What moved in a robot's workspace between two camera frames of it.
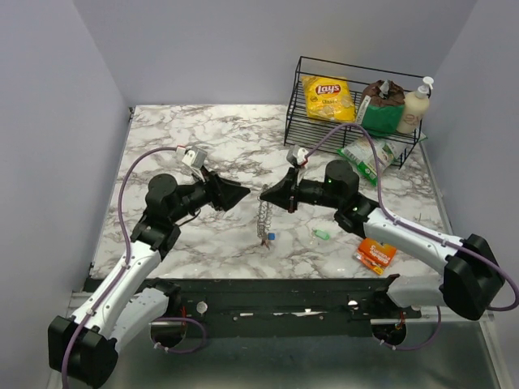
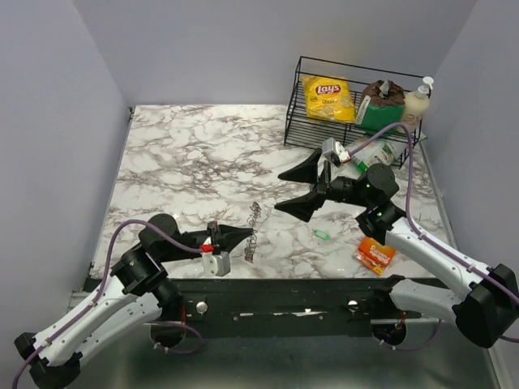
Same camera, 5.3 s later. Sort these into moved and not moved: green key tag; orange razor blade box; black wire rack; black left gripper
Moved: black left gripper
Not moved: green key tag; orange razor blade box; black wire rack
